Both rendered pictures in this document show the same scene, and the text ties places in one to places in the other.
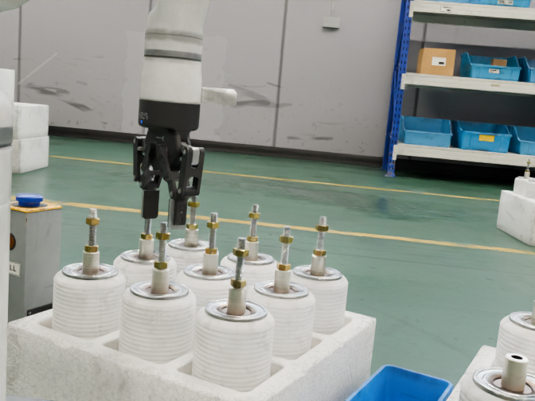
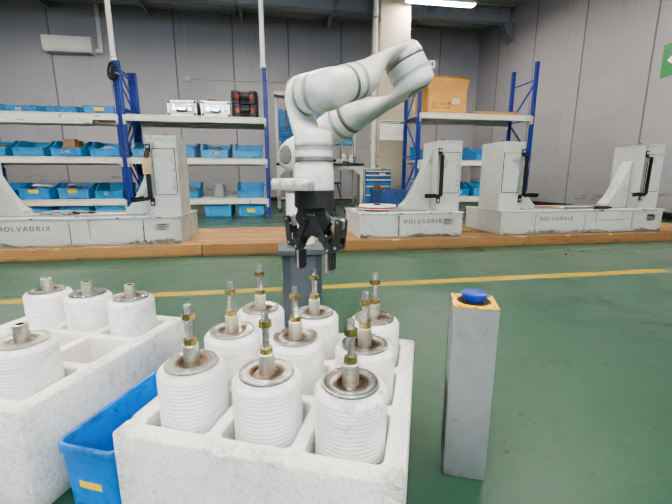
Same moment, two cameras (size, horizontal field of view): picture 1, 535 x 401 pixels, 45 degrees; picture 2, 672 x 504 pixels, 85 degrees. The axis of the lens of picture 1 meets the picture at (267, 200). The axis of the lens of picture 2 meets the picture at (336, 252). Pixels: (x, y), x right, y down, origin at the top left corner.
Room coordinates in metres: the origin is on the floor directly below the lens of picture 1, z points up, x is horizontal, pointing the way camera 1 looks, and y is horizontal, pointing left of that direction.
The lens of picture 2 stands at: (1.50, -0.01, 0.51)
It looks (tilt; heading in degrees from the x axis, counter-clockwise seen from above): 11 degrees down; 165
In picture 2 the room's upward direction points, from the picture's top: straight up
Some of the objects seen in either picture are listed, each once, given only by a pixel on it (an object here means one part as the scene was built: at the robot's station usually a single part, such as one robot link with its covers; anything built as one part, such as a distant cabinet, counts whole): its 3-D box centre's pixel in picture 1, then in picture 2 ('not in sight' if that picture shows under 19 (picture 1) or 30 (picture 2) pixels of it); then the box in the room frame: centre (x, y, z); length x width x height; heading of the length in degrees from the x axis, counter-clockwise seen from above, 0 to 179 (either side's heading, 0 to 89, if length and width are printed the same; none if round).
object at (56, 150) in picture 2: not in sight; (74, 149); (-4.22, -2.05, 0.90); 0.50 x 0.38 x 0.21; 175
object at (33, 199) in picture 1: (29, 201); (474, 297); (0.99, 0.37, 0.32); 0.04 x 0.04 x 0.02
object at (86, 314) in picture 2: not in sight; (92, 329); (0.55, -0.36, 0.16); 0.10 x 0.10 x 0.18
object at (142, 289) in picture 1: (159, 290); (314, 312); (0.81, 0.13, 0.25); 0.08 x 0.08 x 0.01
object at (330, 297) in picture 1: (311, 330); (196, 418); (0.97, -0.09, 0.16); 0.10 x 0.10 x 0.18
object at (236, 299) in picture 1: (236, 301); (260, 302); (0.76, 0.03, 0.26); 0.02 x 0.02 x 0.03
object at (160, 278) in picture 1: (160, 281); (314, 306); (0.81, 0.13, 0.26); 0.02 x 0.02 x 0.03
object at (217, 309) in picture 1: (236, 311); (260, 308); (0.76, 0.03, 0.25); 0.08 x 0.08 x 0.01
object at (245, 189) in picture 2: not in sight; (251, 189); (-4.03, 0.19, 0.36); 0.50 x 0.38 x 0.21; 175
